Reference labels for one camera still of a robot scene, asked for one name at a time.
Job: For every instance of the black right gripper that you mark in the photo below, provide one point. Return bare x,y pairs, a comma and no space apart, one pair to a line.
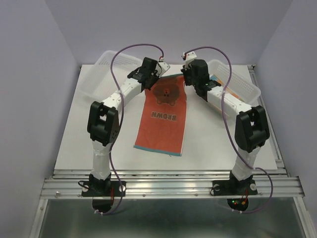
184,70

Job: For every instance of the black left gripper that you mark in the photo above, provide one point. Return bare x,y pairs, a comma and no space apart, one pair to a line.
155,74

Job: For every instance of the brown orange bear towel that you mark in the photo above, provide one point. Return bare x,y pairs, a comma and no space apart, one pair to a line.
163,119

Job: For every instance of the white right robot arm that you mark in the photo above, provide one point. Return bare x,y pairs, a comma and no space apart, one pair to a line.
221,87

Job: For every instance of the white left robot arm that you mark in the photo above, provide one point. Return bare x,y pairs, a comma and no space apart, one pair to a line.
103,121

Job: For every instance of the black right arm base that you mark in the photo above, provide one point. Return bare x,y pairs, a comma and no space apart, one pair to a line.
238,191

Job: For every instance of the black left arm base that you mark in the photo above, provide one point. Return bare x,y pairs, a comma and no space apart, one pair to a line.
106,195

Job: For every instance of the white basket holding towels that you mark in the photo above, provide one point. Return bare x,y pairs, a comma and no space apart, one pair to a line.
98,83

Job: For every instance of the empty white plastic basket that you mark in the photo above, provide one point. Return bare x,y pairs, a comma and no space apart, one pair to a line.
239,86

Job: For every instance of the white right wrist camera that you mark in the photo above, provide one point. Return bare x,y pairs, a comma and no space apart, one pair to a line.
189,57

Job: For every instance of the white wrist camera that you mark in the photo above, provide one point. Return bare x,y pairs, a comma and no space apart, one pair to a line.
189,57
162,67

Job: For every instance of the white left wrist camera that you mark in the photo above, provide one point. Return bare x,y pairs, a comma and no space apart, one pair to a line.
162,67

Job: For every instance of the aluminium mounting rail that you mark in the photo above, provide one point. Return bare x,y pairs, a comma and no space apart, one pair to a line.
160,184

